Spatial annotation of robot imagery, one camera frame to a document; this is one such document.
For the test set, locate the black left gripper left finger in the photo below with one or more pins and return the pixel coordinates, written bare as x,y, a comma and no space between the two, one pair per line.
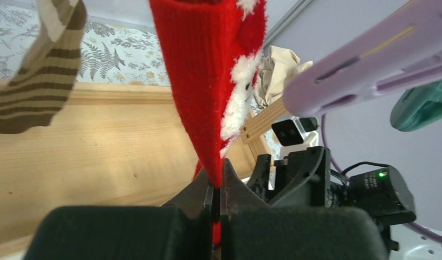
179,229

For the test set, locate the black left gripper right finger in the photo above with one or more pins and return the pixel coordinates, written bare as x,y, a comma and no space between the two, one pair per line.
251,229

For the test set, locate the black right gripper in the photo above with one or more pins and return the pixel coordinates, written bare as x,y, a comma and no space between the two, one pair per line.
303,178

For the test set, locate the small red sock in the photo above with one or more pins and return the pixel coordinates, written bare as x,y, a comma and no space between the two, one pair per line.
212,51

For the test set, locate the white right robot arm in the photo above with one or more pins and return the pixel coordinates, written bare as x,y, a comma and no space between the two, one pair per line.
384,195

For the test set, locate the wooden hanger stand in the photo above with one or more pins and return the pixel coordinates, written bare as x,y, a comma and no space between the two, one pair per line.
112,144

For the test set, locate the beige crumpled cloth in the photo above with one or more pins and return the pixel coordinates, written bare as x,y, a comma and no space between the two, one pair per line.
275,72

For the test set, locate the teal clothes peg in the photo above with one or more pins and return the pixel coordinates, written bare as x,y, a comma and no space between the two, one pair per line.
418,107

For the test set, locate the floral patterned table mat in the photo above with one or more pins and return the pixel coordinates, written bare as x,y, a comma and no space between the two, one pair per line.
131,52

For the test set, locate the brown beige striped sock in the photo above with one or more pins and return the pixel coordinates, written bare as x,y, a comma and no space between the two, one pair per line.
47,74

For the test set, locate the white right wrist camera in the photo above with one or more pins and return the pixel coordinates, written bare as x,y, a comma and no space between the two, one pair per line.
295,134

